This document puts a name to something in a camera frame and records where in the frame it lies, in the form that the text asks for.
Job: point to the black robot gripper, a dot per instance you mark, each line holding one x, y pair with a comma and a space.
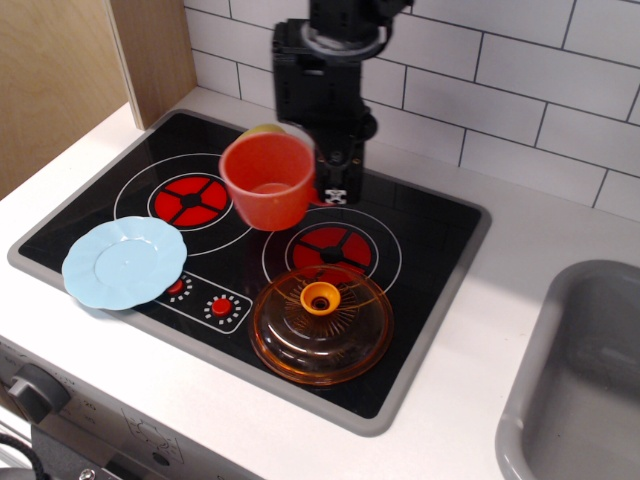
323, 99

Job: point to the red plastic cup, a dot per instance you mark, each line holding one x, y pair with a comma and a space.
269, 177

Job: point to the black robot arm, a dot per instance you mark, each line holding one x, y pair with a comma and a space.
349, 31

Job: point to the light blue scalloped plate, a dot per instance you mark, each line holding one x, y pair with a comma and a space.
124, 263

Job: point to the yellow plastic ball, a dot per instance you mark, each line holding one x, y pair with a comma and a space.
262, 128

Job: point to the black toy stove top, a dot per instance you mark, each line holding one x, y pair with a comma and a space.
414, 244

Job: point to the orange transparent pot lid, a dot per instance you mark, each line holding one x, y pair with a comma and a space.
321, 325

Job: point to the wooden side panel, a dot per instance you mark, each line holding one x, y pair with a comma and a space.
67, 65

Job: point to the grey sink basin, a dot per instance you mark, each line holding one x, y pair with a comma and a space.
573, 409

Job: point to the grey oven knob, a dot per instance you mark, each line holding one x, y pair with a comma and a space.
37, 393

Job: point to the black bracket with screw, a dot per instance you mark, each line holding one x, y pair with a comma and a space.
62, 462

